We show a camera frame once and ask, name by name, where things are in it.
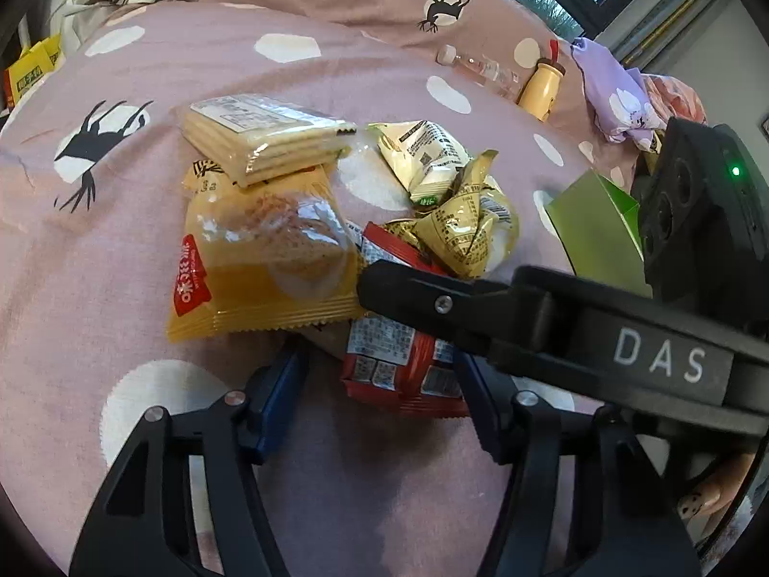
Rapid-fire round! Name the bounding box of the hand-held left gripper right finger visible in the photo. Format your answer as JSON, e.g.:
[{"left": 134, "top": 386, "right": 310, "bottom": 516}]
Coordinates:
[{"left": 453, "top": 351, "right": 704, "bottom": 577}]

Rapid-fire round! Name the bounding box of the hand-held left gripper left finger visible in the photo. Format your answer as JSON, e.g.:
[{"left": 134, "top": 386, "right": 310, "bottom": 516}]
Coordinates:
[{"left": 69, "top": 345, "right": 310, "bottom": 577}]

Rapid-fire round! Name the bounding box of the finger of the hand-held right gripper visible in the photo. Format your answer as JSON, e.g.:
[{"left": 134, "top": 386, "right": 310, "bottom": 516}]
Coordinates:
[{"left": 359, "top": 261, "right": 769, "bottom": 439}]

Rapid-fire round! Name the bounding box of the red snack packet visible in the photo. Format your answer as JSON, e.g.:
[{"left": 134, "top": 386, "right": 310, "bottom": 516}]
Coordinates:
[{"left": 340, "top": 222, "right": 475, "bottom": 420}]

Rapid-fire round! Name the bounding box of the gold triangular snack packet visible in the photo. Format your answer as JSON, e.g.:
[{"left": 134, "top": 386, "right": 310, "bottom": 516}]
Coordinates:
[
  {"left": 384, "top": 192, "right": 501, "bottom": 280},
  {"left": 450, "top": 149, "right": 521, "bottom": 271}
]

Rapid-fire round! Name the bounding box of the orange bread packet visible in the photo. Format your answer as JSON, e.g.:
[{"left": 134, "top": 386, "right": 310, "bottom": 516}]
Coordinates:
[{"left": 166, "top": 159, "right": 369, "bottom": 345}]

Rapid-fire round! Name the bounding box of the cream green snack packet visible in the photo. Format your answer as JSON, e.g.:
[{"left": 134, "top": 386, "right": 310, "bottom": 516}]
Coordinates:
[{"left": 368, "top": 121, "right": 473, "bottom": 213}]

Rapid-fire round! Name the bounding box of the cream cracker sandwich pack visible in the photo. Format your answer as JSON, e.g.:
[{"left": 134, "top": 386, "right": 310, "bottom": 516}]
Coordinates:
[{"left": 182, "top": 93, "right": 359, "bottom": 188}]

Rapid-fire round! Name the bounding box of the person's right hand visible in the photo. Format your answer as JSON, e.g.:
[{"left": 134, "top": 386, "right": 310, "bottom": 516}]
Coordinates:
[{"left": 679, "top": 452, "right": 758, "bottom": 523}]

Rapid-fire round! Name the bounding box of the green paper box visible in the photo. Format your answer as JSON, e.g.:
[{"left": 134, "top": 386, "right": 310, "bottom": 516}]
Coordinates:
[{"left": 546, "top": 169, "right": 654, "bottom": 300}]

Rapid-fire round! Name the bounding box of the pink floral cloth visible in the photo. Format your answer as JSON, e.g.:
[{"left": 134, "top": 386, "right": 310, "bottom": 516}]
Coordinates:
[{"left": 642, "top": 72, "right": 708, "bottom": 128}]

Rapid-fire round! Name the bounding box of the purple floral cloth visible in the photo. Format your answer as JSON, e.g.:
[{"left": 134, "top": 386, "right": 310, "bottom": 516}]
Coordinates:
[{"left": 570, "top": 37, "right": 665, "bottom": 146}]

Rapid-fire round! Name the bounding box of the yellow bottle with red cap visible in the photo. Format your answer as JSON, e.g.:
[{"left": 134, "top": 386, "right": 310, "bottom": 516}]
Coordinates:
[{"left": 517, "top": 39, "right": 569, "bottom": 124}]

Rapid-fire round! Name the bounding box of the pink dotted blanket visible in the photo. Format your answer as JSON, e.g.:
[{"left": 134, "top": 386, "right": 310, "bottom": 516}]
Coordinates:
[{"left": 0, "top": 1, "right": 650, "bottom": 577}]

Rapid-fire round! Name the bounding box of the clear plastic bottle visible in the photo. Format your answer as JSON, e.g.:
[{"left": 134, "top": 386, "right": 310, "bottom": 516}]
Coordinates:
[{"left": 436, "top": 46, "right": 523, "bottom": 100}]

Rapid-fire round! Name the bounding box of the yellow packet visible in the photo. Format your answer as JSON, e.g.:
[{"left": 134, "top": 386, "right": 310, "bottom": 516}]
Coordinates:
[{"left": 5, "top": 35, "right": 66, "bottom": 110}]

